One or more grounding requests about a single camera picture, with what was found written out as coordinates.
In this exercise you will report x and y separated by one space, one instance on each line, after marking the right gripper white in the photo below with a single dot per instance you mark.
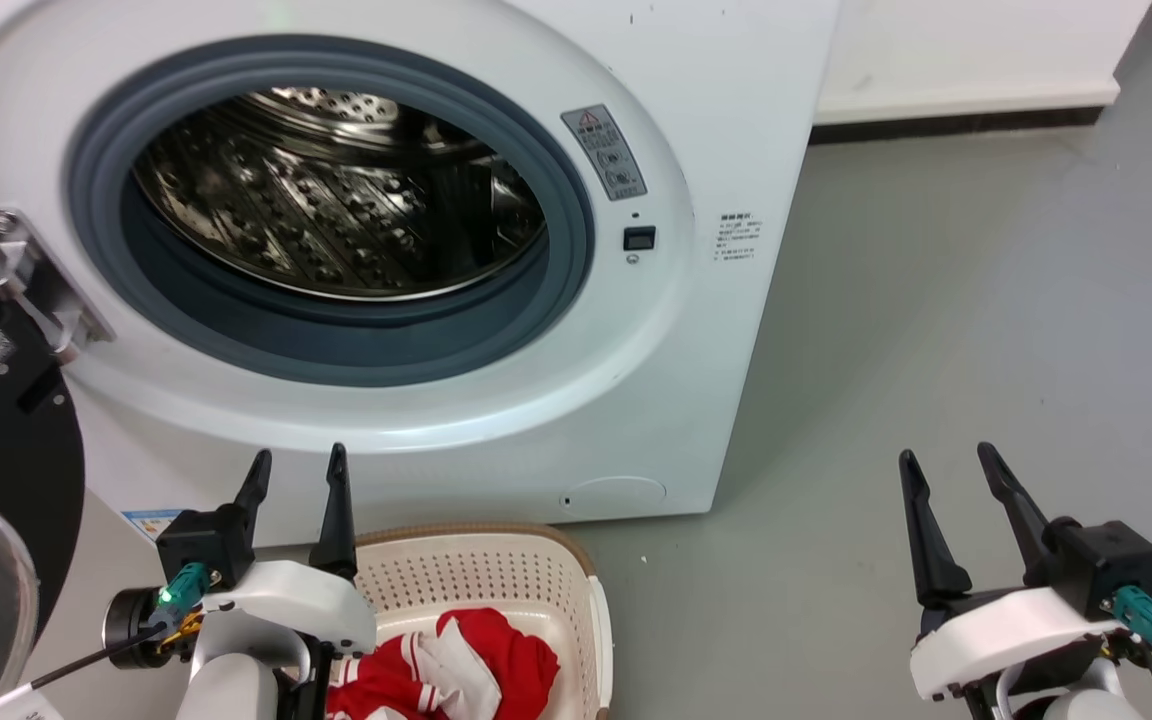
996 635

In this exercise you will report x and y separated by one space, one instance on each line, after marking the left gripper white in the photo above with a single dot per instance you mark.
296 600

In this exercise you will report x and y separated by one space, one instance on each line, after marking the red and white garment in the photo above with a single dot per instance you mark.
526 660

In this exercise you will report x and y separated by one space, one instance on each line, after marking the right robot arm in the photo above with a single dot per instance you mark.
1066 700

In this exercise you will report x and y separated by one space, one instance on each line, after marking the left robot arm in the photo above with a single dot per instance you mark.
231 680

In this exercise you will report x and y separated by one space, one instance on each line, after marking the cream perforated laundry basket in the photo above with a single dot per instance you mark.
496 580

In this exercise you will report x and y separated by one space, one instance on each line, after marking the black glass washer door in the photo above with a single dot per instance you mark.
26 450

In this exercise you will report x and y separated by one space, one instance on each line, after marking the stainless steel washing machine drum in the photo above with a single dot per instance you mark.
336 210

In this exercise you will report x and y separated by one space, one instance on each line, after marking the blue energy label sticker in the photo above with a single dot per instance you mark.
151 523

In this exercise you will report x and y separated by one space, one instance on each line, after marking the grey rubber door gasket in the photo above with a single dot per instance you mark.
336 345

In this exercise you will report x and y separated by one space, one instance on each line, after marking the white front-load washing machine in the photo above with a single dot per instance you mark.
716 400

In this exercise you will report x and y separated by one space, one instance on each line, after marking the round white filter cover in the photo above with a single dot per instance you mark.
614 497

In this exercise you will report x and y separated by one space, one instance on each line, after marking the silver metal door hinge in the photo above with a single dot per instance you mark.
36 280

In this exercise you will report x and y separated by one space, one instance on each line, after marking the small text label sticker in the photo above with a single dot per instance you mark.
737 238

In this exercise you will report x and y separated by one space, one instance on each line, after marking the black door latch socket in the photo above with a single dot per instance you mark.
639 238

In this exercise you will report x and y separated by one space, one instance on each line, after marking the grey warning sticker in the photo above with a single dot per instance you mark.
604 152

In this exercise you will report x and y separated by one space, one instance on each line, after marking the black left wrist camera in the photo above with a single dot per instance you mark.
204 545

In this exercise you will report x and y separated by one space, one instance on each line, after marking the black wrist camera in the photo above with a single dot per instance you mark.
1101 565
204 545

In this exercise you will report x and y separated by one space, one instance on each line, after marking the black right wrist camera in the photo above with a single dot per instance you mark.
1101 565

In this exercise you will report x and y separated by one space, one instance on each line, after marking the white wall baseboard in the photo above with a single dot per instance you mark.
966 100

